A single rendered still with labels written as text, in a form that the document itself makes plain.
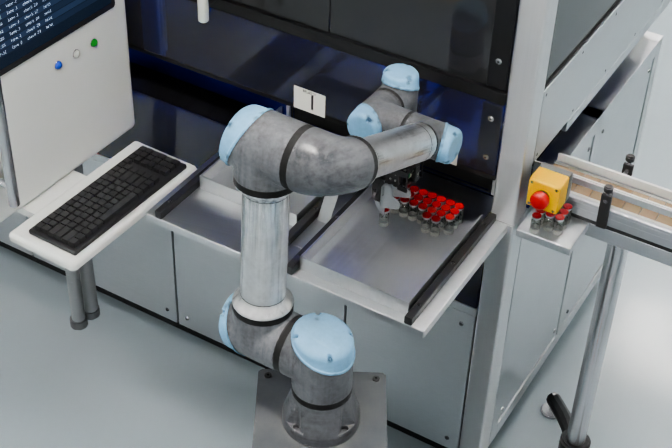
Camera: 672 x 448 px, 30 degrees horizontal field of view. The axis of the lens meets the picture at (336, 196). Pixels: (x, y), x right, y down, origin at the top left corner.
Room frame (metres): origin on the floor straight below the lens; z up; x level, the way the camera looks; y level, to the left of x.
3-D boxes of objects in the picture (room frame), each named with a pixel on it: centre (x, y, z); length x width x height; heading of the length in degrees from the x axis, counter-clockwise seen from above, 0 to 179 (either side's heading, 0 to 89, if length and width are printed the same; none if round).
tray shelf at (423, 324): (2.20, 0.00, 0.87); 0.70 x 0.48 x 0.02; 61
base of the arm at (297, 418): (1.66, 0.01, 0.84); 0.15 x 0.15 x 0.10
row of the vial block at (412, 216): (2.17, -0.18, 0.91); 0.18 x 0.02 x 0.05; 60
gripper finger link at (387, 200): (2.12, -0.11, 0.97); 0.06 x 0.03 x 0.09; 60
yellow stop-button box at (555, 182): (2.16, -0.46, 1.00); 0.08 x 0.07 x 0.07; 151
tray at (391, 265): (2.08, -0.13, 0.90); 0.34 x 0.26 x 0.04; 150
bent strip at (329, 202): (2.13, 0.04, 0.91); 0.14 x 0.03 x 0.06; 151
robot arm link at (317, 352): (1.66, 0.02, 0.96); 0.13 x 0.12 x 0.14; 59
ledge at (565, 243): (2.19, -0.49, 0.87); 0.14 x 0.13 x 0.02; 151
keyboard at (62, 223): (2.30, 0.53, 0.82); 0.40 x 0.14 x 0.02; 149
